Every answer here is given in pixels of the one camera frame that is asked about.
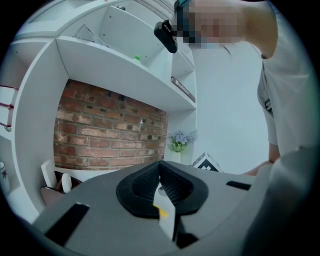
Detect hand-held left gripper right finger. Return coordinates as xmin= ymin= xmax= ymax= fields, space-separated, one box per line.
xmin=159 ymin=161 xmax=256 ymax=249

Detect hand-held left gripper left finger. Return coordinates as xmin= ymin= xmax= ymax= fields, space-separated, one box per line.
xmin=32 ymin=161 xmax=174 ymax=254

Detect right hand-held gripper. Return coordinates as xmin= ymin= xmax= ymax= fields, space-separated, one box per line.
xmin=191 ymin=151 xmax=224 ymax=173

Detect small yellow desk item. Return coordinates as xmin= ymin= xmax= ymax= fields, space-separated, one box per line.
xmin=152 ymin=203 xmax=169 ymax=218

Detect person's right forearm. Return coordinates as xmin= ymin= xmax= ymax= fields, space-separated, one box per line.
xmin=242 ymin=143 xmax=281 ymax=176

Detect purple flowers in white vase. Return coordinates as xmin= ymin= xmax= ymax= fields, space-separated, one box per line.
xmin=167 ymin=129 xmax=199 ymax=164

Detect white rounded stick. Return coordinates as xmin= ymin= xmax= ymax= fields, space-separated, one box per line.
xmin=61 ymin=173 xmax=73 ymax=194

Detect dark brown pen holder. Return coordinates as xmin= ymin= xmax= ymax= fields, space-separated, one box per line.
xmin=39 ymin=171 xmax=83 ymax=209

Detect white flat ruler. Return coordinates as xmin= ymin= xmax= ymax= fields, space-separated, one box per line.
xmin=40 ymin=159 xmax=59 ymax=189

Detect dark brown book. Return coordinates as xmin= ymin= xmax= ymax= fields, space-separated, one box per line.
xmin=170 ymin=76 xmax=197 ymax=103

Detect white mug with red print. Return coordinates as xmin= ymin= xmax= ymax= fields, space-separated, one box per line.
xmin=0 ymin=161 xmax=11 ymax=196

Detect person's torso in white shirt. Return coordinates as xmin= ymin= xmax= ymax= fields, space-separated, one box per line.
xmin=219 ymin=0 xmax=320 ymax=251

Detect white shelf unit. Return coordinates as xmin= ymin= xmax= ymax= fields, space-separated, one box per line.
xmin=0 ymin=0 xmax=199 ymax=226

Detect white folder with red bands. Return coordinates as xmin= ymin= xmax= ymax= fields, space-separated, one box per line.
xmin=0 ymin=84 xmax=20 ymax=133

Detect clear plastic container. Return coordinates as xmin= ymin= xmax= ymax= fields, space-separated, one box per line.
xmin=72 ymin=24 xmax=109 ymax=48

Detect black head-worn camera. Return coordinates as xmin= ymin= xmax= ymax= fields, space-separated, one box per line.
xmin=153 ymin=19 xmax=179 ymax=54

